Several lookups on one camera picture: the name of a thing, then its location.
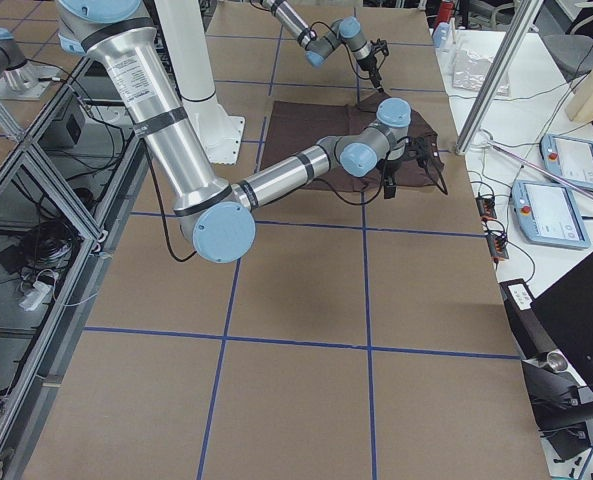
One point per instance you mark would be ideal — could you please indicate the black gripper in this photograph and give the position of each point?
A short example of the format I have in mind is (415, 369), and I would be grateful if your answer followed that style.
(422, 149)
(369, 62)

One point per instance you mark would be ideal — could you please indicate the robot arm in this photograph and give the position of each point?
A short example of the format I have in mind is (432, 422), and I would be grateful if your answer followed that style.
(159, 64)
(320, 40)

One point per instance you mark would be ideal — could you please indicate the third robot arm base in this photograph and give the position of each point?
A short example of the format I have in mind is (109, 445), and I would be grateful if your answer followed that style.
(20, 78)

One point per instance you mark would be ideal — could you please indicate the silver foil bag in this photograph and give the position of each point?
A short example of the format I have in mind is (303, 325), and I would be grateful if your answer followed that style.
(469, 70)

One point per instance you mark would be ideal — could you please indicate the near teach pendant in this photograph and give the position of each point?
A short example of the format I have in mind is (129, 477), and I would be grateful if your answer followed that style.
(547, 215)

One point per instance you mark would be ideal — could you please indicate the teach pendant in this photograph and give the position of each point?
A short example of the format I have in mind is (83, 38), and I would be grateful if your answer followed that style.
(568, 157)
(547, 215)

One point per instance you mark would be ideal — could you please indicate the far teach pendant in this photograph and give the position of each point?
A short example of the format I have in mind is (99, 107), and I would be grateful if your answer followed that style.
(568, 157)

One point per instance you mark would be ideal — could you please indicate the black laptop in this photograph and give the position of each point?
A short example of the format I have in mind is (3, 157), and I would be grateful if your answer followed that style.
(565, 310)

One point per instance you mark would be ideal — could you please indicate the black equipment stand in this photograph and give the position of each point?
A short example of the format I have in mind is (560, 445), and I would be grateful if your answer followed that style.
(550, 384)

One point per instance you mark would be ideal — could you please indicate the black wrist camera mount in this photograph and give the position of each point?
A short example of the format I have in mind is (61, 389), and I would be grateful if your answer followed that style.
(389, 186)

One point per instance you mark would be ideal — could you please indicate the aluminium profile post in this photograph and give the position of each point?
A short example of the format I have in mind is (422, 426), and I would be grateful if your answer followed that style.
(509, 46)

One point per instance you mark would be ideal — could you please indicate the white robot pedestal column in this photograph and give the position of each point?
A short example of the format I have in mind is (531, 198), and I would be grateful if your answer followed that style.
(219, 133)

